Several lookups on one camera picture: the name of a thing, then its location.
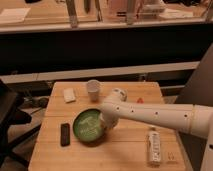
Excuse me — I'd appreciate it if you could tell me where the green ceramic bowl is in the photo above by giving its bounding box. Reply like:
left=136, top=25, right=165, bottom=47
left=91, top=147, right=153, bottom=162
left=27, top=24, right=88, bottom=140
left=73, top=109, right=104, bottom=142

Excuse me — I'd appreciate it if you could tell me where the dark panel at right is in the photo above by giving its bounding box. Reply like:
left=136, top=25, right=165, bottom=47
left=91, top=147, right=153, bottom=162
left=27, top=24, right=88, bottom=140
left=176, top=43, right=213, bottom=171

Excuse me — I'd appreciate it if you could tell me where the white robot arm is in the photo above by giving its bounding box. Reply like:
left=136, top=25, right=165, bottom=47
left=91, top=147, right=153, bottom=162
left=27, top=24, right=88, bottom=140
left=100, top=88, right=213, bottom=171

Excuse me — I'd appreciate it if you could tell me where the white paper cup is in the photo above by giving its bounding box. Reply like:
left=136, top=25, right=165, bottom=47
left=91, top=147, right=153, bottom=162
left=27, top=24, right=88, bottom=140
left=86, top=80, right=100, bottom=102

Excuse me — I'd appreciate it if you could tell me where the small red object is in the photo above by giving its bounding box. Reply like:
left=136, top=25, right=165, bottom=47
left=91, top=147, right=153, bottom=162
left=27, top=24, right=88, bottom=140
left=137, top=97, right=144, bottom=103

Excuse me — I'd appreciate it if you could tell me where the black office chair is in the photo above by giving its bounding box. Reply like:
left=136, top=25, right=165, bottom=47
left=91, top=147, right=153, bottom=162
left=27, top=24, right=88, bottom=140
left=0, top=79, right=40, bottom=167

